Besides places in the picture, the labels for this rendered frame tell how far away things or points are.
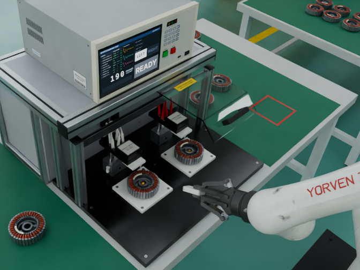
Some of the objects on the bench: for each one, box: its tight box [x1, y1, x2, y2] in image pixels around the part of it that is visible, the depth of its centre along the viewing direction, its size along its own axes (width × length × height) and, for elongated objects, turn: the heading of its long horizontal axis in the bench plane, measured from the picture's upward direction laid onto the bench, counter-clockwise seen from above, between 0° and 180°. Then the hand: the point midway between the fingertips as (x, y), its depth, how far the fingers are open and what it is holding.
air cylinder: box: [151, 124, 173, 146], centre depth 174 cm, size 5×8×6 cm
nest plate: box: [113, 166, 173, 214], centre depth 155 cm, size 15×15×1 cm
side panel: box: [0, 85, 53, 185], centre depth 152 cm, size 28×3×32 cm, turn 41°
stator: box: [8, 211, 47, 245], centre depth 139 cm, size 11×11×4 cm
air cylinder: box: [103, 154, 127, 176], centre depth 160 cm, size 5×8×6 cm
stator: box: [127, 170, 160, 199], centre depth 153 cm, size 11×11×4 cm
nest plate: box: [161, 137, 216, 178], centre depth 169 cm, size 15×15×1 cm
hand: (194, 190), depth 139 cm, fingers closed
